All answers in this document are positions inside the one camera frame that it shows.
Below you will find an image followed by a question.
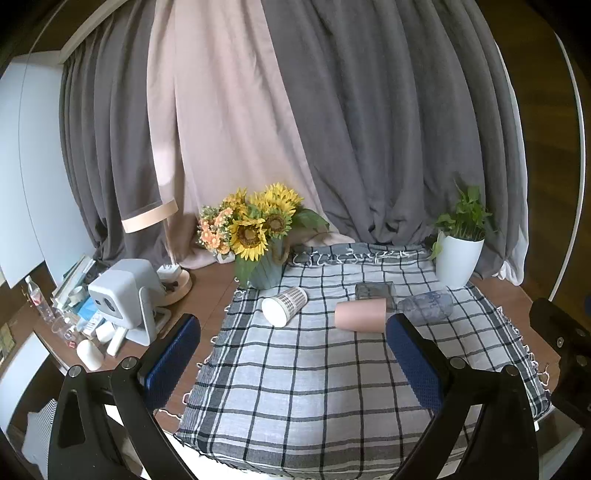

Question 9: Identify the green leafy plant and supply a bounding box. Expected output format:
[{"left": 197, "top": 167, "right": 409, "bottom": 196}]
[{"left": 431, "top": 185, "right": 498, "bottom": 260}]

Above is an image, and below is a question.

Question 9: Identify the white rounded container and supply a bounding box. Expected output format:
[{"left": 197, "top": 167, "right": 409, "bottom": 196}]
[{"left": 76, "top": 338, "right": 105, "bottom": 372}]

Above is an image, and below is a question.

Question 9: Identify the tall white plant pot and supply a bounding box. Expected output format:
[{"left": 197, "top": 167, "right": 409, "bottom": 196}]
[{"left": 435, "top": 231, "right": 485, "bottom": 288}]

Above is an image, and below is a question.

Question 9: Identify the dark grey square tray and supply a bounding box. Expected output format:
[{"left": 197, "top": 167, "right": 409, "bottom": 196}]
[{"left": 355, "top": 281, "right": 397, "bottom": 311}]

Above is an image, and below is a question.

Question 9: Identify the small clear plastic cup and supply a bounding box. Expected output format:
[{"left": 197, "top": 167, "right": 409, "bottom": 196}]
[{"left": 52, "top": 316, "right": 77, "bottom": 343}]

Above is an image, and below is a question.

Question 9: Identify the pink shade desk lamp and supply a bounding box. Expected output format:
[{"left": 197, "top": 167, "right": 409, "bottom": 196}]
[{"left": 121, "top": 198, "right": 193, "bottom": 305}]

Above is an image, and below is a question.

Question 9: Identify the white ribbed object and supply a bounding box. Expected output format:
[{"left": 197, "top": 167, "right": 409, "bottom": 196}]
[{"left": 21, "top": 399, "right": 61, "bottom": 468}]

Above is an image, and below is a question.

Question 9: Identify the white wall panel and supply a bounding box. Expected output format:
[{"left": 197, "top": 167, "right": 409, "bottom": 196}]
[{"left": 0, "top": 53, "right": 98, "bottom": 288}]

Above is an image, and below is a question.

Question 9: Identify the sunflower bouquet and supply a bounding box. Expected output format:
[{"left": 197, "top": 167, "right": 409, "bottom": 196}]
[{"left": 222, "top": 183, "right": 331, "bottom": 262}]

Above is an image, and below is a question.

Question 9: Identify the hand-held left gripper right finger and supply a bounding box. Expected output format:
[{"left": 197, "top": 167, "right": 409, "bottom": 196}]
[{"left": 386, "top": 312, "right": 539, "bottom": 480}]

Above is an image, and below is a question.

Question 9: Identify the orange flower bunch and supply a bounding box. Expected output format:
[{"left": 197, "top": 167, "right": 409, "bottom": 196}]
[{"left": 198, "top": 205, "right": 237, "bottom": 255}]

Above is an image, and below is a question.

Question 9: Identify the pink curtain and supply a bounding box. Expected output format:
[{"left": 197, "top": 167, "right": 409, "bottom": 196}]
[{"left": 147, "top": 0, "right": 357, "bottom": 271}]

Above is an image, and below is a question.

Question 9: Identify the stack of books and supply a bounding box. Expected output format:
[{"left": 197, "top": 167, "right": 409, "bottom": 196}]
[{"left": 51, "top": 254, "right": 98, "bottom": 306}]

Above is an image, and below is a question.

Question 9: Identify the plaid grey white cloth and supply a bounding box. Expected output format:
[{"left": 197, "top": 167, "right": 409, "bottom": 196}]
[{"left": 174, "top": 242, "right": 552, "bottom": 478}]

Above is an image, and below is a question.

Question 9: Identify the clear water bottle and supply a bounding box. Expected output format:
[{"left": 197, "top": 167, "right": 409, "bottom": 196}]
[{"left": 24, "top": 276, "right": 57, "bottom": 322}]

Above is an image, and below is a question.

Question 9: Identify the white remote control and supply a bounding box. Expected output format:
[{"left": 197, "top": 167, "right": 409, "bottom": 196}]
[{"left": 107, "top": 326, "right": 127, "bottom": 356}]

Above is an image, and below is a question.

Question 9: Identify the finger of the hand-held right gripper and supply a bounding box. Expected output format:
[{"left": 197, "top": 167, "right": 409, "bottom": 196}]
[{"left": 529, "top": 298, "right": 591, "bottom": 431}]

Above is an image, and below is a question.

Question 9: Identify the plaid print paper cup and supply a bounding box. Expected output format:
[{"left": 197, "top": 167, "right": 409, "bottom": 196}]
[{"left": 261, "top": 286, "right": 308, "bottom": 328}]

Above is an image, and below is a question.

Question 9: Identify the grey curtain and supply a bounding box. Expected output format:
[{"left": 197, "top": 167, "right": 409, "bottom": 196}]
[
  {"left": 261, "top": 0, "right": 530, "bottom": 283},
  {"left": 59, "top": 0, "right": 186, "bottom": 269}
]

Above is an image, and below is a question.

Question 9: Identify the clear printed plastic cup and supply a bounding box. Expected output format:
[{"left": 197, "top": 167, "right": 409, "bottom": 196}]
[{"left": 397, "top": 290, "right": 454, "bottom": 326}]

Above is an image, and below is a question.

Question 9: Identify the pink cup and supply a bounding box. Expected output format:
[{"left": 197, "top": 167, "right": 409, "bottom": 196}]
[{"left": 334, "top": 298, "right": 389, "bottom": 334}]

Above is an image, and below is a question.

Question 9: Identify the grey white mini projector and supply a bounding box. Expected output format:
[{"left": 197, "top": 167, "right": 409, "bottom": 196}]
[{"left": 88, "top": 258, "right": 172, "bottom": 346}]

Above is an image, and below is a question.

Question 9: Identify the teal ribbed vase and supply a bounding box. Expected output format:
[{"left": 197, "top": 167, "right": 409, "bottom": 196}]
[{"left": 235, "top": 236, "right": 290, "bottom": 291}]

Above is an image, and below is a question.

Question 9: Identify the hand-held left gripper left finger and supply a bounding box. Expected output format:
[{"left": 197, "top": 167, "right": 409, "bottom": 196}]
[{"left": 48, "top": 313, "right": 202, "bottom": 480}]

